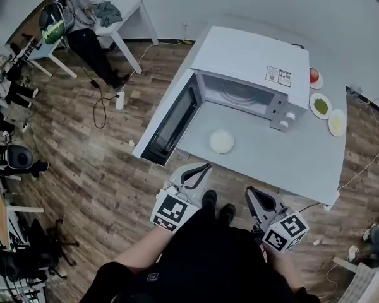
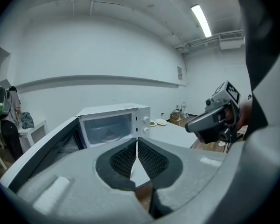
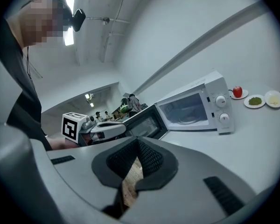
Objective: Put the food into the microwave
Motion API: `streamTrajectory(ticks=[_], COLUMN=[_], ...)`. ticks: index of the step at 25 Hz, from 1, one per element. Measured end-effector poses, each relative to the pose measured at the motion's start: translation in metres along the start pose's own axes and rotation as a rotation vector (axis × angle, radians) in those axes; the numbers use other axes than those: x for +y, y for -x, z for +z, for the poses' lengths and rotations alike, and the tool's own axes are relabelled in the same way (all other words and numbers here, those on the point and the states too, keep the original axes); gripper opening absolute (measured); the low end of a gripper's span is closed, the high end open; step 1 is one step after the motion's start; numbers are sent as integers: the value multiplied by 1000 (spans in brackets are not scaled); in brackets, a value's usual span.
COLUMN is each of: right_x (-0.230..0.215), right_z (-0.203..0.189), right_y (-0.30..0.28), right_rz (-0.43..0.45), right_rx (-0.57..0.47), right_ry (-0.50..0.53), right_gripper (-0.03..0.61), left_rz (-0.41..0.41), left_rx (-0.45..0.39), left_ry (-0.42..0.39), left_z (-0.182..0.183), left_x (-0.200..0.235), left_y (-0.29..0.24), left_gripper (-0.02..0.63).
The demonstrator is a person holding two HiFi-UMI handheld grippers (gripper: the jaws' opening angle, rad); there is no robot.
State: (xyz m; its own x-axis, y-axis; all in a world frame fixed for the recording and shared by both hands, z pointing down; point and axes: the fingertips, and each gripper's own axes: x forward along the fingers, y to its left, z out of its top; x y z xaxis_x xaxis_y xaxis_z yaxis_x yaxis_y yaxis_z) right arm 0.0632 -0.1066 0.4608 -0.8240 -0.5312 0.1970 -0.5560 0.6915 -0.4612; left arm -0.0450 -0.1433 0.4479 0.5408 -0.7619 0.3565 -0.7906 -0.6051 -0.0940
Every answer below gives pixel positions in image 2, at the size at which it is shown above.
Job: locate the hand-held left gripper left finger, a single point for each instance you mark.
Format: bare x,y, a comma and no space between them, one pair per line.
72,178

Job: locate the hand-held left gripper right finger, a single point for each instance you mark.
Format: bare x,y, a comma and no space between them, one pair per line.
191,167

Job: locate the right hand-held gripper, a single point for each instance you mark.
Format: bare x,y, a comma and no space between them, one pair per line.
228,94

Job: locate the white microwave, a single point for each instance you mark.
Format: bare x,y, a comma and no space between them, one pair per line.
121,115

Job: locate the person's right forearm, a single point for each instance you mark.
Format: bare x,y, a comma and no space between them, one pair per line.
246,115

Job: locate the plate of yellow food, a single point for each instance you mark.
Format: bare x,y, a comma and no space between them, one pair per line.
162,122

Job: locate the plate of green food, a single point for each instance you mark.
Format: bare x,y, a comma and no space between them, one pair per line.
153,123

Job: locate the person's right hand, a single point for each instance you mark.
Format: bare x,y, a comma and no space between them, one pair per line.
231,116

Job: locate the wicker basket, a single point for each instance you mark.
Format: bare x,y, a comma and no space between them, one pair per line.
178,119

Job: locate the black router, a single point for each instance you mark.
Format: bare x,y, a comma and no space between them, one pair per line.
179,108

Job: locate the white square table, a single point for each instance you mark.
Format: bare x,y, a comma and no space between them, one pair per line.
172,134

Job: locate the white side table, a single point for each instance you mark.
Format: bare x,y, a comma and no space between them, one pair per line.
37,129

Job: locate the grey cloth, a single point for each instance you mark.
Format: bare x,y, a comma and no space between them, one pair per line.
27,120

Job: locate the white ceiling pipe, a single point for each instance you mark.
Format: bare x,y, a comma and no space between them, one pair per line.
196,42

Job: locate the white air conditioner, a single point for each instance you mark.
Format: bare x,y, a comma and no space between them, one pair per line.
231,39

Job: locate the person's black shirt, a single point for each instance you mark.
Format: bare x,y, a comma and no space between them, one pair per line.
259,43

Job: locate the long ceiling light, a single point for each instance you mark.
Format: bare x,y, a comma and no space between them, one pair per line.
200,20

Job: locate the wall notice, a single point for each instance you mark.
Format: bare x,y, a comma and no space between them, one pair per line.
179,73

